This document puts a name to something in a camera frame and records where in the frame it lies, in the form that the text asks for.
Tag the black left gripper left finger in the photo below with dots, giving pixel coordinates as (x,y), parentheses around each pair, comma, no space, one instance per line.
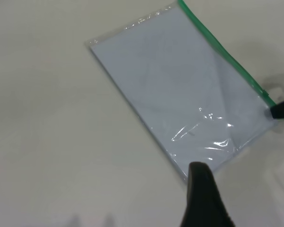
(203,201)

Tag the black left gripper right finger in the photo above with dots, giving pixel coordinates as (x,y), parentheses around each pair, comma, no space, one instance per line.
(282,110)

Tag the green zipper slider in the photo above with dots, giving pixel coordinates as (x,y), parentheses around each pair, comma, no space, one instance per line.
(265,92)

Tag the clear green-zip plastic pouch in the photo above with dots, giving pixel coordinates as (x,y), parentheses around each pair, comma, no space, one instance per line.
(170,106)

